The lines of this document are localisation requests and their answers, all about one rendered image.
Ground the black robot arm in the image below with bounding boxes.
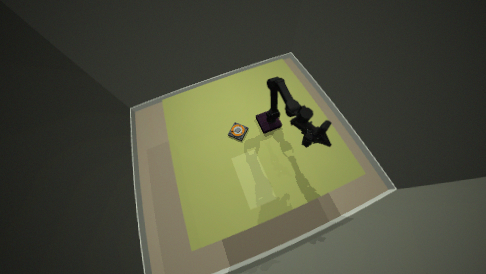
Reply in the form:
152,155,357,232
266,76,315,147

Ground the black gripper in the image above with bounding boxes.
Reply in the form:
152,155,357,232
300,120,332,147

